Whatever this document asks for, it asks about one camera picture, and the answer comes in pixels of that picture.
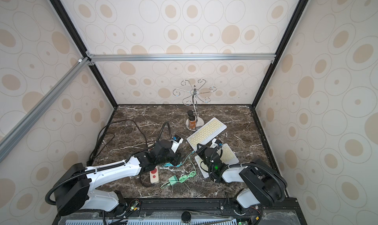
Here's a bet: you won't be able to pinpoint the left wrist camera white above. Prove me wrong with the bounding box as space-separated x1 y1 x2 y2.
171 134 183 153

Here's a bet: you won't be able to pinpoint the left aluminium frame bar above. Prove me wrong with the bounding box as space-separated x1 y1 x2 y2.
1 57 90 161

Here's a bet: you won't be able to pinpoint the back aluminium frame bar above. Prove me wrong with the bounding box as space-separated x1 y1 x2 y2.
89 53 276 62

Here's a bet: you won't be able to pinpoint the white keyboard yellow keys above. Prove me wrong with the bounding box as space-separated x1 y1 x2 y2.
195 144 239 178
187 117 227 151

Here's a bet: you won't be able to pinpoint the green USB cable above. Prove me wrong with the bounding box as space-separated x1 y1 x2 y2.
160 169 197 190

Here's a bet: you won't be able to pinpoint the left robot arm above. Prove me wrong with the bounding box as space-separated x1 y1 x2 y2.
45 136 183 216

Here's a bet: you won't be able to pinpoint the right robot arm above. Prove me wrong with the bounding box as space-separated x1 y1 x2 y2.
196 140 287 213

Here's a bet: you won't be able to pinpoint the aluminium frame bar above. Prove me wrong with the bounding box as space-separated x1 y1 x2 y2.
89 53 276 62
1 57 90 161

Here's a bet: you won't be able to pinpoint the black round knob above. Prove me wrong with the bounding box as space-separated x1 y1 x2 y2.
181 211 192 224

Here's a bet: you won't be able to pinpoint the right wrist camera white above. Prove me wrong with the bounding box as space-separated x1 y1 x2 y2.
211 138 223 148

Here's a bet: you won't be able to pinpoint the orange spice bottle black cap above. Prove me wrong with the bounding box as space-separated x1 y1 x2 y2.
189 115 196 131

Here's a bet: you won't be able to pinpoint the green USB charger adapter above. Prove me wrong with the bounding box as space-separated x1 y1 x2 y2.
169 175 179 186

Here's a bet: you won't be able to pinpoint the chrome hook stand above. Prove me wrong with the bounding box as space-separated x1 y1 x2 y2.
172 79 217 131

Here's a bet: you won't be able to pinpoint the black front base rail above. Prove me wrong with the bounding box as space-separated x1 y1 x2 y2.
53 198 307 225

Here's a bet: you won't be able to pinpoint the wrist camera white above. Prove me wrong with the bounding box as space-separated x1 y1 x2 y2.
211 138 223 148
171 134 183 153

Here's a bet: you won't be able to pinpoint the teal USB cable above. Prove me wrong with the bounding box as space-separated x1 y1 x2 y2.
162 150 196 169

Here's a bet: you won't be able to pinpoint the beige power strip red sockets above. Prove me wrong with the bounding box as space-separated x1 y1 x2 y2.
149 148 159 185

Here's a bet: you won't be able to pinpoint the black power strip cord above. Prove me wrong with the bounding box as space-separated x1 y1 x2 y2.
86 119 160 188

